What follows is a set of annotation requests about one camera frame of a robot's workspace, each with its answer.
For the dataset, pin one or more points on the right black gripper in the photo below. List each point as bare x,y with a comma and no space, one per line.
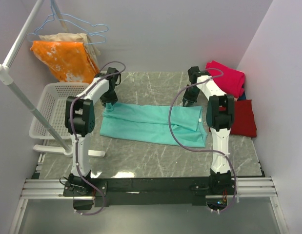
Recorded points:
191,100

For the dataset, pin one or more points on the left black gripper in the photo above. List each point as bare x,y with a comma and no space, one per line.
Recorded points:
112,100

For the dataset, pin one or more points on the teal t shirt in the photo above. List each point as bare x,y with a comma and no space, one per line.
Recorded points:
149,123

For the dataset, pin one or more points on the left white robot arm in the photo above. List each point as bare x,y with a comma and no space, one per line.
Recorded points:
80,121

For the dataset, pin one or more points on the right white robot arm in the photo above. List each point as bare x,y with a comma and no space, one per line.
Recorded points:
219,118

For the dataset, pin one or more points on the beige hanging cloth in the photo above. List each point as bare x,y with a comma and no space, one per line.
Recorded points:
79,37

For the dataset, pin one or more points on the pink folded t shirt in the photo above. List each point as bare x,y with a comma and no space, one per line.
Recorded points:
232,80

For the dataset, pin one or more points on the orange patterned cloth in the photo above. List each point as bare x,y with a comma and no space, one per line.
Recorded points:
68,61

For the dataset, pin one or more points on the blue folded t shirt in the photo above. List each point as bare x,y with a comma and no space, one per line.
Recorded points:
242,96

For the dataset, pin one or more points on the white plastic laundry basket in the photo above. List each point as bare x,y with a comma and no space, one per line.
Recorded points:
52,103

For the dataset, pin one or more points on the dark red folded t shirt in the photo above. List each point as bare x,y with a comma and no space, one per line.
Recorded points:
244,120

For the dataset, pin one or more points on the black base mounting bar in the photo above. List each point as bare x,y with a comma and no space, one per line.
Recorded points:
145,191

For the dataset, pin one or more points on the blue wire hanger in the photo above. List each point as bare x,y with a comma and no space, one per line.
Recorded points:
68,21
32,37

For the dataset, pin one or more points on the aluminium rail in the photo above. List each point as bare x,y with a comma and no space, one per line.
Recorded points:
52,189

